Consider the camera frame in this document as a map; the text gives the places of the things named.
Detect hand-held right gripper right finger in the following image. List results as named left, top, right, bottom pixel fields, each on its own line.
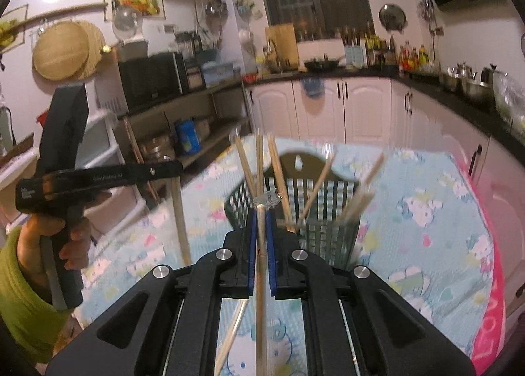
left=266, top=209, right=479, bottom=376

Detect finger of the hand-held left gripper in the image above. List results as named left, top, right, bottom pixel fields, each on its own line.
left=123, top=160, right=184, bottom=189

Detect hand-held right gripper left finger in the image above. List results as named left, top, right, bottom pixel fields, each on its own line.
left=45, top=208, right=259, bottom=376

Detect green plastic utensil basket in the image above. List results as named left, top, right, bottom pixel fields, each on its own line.
left=224, top=151, right=362, bottom=271

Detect wooden chopstick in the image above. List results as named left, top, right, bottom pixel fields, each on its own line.
left=252, top=189, right=284, bottom=376
left=340, top=191, right=376, bottom=224
left=303, top=154, right=335, bottom=226
left=256, top=134, right=264, bottom=198
left=235, top=134, right=257, bottom=197
left=170, top=177, right=193, bottom=267
left=267, top=135, right=297, bottom=233
left=356, top=154, right=385, bottom=197

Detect person's left forearm green sleeve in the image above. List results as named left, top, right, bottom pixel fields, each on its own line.
left=0, top=228, right=83, bottom=365

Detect person's left hand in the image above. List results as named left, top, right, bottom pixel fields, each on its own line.
left=17, top=217, right=94, bottom=292

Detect white plastic drawer unit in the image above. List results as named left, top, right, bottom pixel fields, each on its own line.
left=82, top=109, right=124, bottom=168

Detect blue tin can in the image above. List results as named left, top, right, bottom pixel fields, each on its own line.
left=174, top=119, right=202, bottom=156

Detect round bamboo trays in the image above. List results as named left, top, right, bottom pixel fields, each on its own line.
left=33, top=20, right=107, bottom=81

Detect wooden kitchen shelf unit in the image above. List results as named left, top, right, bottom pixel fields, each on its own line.
left=110, top=81, right=254, bottom=213

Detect black microwave oven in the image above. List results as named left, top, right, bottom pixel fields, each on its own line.
left=118, top=52, right=186, bottom=113

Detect light blue plastic container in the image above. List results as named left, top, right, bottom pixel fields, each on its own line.
left=203, top=62, right=241, bottom=88

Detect glass pot lid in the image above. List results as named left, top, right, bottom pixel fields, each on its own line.
left=112, top=7, right=141, bottom=41

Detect cartoon cat printed blanket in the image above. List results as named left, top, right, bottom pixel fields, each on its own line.
left=74, top=134, right=499, bottom=376

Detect kitchen faucet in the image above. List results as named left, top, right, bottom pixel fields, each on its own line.
left=266, top=40, right=280, bottom=72

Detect blue bag on cabinet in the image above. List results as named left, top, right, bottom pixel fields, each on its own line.
left=301, top=78, right=325, bottom=98

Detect white lower kitchen cabinets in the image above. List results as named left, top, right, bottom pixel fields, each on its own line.
left=246, top=76, right=525, bottom=319

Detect wooden cutting board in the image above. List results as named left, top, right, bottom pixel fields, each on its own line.
left=265, top=24, right=300, bottom=70

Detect black wok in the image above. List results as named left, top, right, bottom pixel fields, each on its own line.
left=304, top=55, right=342, bottom=72

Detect light blue knife block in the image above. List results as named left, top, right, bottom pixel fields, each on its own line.
left=345, top=46, right=366, bottom=67

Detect pink towel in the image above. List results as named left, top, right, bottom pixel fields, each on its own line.
left=454, top=158, right=508, bottom=366

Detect row of spice jars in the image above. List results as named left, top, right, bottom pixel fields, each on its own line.
left=301, top=24, right=387, bottom=43

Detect group of sauce bottles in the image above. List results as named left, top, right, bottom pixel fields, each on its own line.
left=399, top=40, right=432, bottom=70

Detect steel basin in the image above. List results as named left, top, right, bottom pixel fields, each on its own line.
left=440, top=73, right=462, bottom=92

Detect steel pot with lid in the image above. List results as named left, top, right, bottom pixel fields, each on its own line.
left=461, top=66, right=495, bottom=103

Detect steel kettle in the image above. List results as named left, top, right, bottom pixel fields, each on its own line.
left=453, top=62, right=477, bottom=80

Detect steel pot lid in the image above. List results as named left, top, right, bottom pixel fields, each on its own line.
left=378, top=4, right=407, bottom=28

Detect clear plastic bag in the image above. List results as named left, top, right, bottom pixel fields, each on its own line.
left=492, top=70, right=525, bottom=127

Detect food wall picture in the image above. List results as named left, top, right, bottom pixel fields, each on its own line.
left=103, top=0, right=165, bottom=21

